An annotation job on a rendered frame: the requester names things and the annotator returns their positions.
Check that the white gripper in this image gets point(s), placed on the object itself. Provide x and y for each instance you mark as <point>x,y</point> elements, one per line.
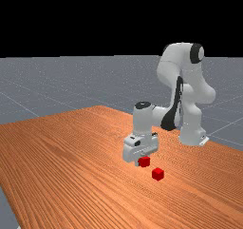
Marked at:
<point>139,145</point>

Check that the red cube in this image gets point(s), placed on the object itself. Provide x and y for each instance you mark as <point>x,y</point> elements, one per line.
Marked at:
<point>157,174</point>
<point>144,162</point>

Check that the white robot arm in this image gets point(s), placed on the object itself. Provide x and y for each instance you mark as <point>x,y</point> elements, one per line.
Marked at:
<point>186,80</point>

